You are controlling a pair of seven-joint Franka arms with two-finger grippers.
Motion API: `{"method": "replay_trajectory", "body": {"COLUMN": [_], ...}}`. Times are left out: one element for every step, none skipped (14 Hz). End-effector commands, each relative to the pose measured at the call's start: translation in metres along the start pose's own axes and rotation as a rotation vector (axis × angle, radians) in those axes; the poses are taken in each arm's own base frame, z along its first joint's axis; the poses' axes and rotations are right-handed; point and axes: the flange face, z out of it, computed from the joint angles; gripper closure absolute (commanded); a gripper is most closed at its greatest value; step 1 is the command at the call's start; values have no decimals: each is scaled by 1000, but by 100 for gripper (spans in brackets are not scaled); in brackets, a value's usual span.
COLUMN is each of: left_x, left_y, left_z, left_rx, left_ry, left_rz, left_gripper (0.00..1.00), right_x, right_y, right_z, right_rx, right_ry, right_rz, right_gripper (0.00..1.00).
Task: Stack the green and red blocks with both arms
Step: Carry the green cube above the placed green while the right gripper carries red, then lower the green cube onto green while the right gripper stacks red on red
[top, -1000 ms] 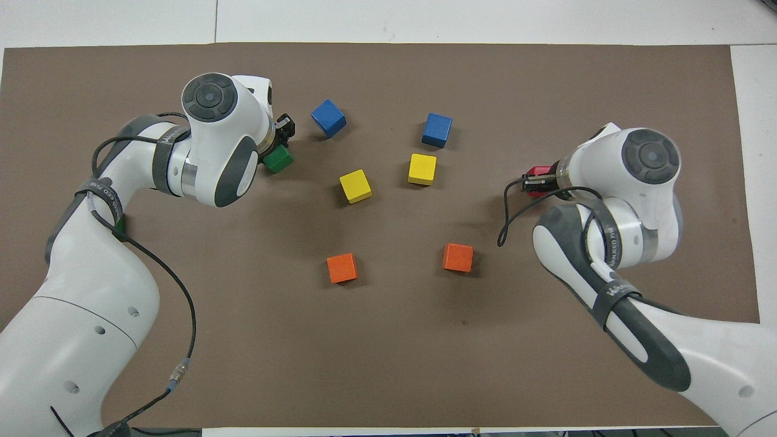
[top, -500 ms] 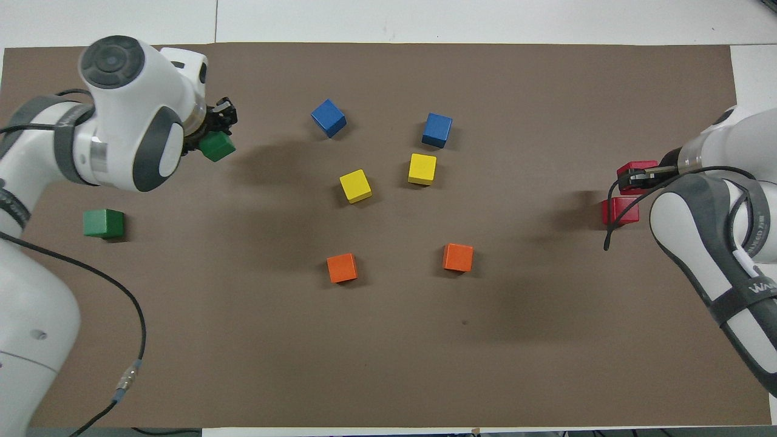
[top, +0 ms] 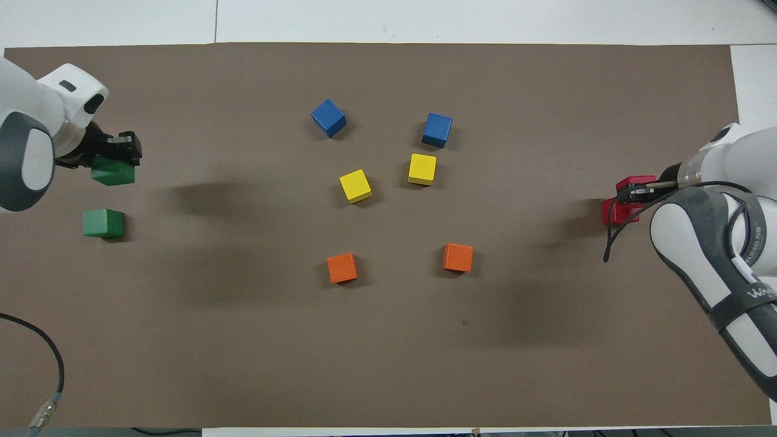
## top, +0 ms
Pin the yellow wooden cube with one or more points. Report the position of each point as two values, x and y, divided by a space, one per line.
422 169
355 186

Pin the blue wooden cube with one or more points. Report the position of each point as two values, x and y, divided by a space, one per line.
328 118
437 130

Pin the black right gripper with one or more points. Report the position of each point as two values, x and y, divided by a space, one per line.
671 179

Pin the green wooden cube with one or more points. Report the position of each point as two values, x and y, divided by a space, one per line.
113 175
103 223

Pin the red wooden cube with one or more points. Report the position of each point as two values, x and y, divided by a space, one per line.
634 181
616 214

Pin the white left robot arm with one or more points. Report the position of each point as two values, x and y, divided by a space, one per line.
30 109

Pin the orange wooden cube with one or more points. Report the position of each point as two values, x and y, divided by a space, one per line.
458 257
342 267

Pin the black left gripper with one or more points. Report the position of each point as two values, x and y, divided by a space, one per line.
82 152

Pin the brown table mat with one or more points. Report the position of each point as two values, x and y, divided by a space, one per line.
388 352

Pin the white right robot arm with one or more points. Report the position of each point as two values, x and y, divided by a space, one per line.
728 243

